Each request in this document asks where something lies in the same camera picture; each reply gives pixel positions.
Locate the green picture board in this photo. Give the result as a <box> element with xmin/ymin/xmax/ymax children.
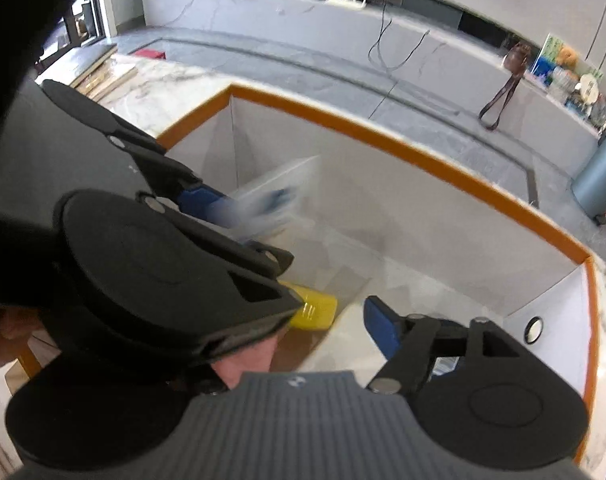
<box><xmin>530</xmin><ymin>34</ymin><xmax>604</xmax><ymax>86</ymax></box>

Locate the grey knitted basket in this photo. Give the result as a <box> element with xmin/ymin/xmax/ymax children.
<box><xmin>548</xmin><ymin>67</ymin><xmax>578</xmax><ymax>102</ymax></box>

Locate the grey blue trash can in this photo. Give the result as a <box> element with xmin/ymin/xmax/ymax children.
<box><xmin>570</xmin><ymin>135</ymin><xmax>606</xmax><ymax>226</ymax></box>

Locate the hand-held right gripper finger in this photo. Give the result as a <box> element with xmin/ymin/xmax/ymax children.
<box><xmin>363</xmin><ymin>296</ymin><xmax>526</xmax><ymax>396</ymax></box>

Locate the yellow tape measure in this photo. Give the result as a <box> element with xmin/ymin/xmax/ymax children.
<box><xmin>282</xmin><ymin>282</ymin><xmax>339</xmax><ymax>331</ymax></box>

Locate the dark hardcover book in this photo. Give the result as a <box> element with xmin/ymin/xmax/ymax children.
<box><xmin>58</xmin><ymin>42</ymin><xmax>119</xmax><ymax>82</ymax></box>

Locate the brown leather camera bag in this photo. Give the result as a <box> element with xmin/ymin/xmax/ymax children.
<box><xmin>478</xmin><ymin>42</ymin><xmax>532</xmax><ymax>132</ymax></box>

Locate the orange cardboard box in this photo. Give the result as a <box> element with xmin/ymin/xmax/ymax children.
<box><xmin>18</xmin><ymin>84</ymin><xmax>600</xmax><ymax>466</ymax></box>

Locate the marble television console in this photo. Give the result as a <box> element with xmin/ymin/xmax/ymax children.
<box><xmin>142</xmin><ymin>0</ymin><xmax>604</xmax><ymax>161</ymax></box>

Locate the black framed glass door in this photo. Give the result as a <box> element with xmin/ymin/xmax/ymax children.
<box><xmin>36</xmin><ymin>0</ymin><xmax>109</xmax><ymax>68</ymax></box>

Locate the round white hand fan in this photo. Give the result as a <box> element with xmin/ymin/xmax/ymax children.
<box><xmin>578</xmin><ymin>74</ymin><xmax>602</xmax><ymax>107</ymax></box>

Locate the person's left hand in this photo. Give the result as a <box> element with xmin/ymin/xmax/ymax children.
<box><xmin>0</xmin><ymin>307</ymin><xmax>42</xmax><ymax>372</ymax></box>

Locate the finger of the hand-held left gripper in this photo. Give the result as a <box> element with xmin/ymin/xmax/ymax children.
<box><xmin>102</xmin><ymin>119</ymin><xmax>236</xmax><ymax>228</ymax></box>
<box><xmin>198</xmin><ymin>222</ymin><xmax>305</xmax><ymax>350</ymax></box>

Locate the black cable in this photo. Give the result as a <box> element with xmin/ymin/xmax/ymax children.
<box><xmin>383</xmin><ymin>29</ymin><xmax>432</xmax><ymax>73</ymax></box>
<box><xmin>367</xmin><ymin>2</ymin><xmax>409</xmax><ymax>73</ymax></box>

